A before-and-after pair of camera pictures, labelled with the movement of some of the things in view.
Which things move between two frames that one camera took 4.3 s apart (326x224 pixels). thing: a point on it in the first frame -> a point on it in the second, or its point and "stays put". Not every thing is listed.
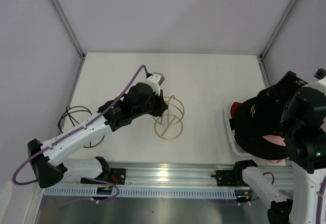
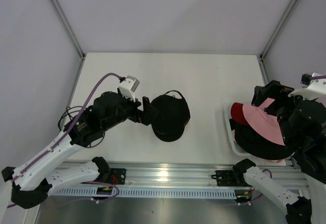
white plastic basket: [238, 149] stays put
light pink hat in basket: [278, 161] stays put
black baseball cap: [258, 115] -> [170, 114]
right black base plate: [226, 178] stays put
